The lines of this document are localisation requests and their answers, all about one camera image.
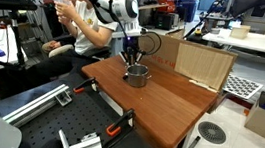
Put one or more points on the brown wooden table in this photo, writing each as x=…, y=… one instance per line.
x=162, y=104

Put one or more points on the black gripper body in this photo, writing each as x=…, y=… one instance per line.
x=132, y=48

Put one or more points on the round floor drain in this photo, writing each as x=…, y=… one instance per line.
x=212, y=132

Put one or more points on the black perforated breadboard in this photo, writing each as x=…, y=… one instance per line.
x=70, y=120

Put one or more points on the black clamp with orange grip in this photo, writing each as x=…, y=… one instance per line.
x=121, y=120
x=86, y=84

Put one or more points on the person in white t-shirt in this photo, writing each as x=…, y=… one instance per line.
x=87, y=28

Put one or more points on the small wooden box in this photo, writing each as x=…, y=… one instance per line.
x=240, y=32

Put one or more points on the cardboard panel with red print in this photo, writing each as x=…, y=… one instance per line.
x=204, y=63

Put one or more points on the black camera stand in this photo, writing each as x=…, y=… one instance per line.
x=17, y=42

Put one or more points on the stainless steel pot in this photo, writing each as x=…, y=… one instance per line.
x=137, y=78

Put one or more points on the white work table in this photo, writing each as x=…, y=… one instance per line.
x=260, y=45

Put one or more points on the white perforated panel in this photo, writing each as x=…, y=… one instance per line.
x=241, y=86

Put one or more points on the aluminium profile rail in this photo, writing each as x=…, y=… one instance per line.
x=85, y=145
x=35, y=103

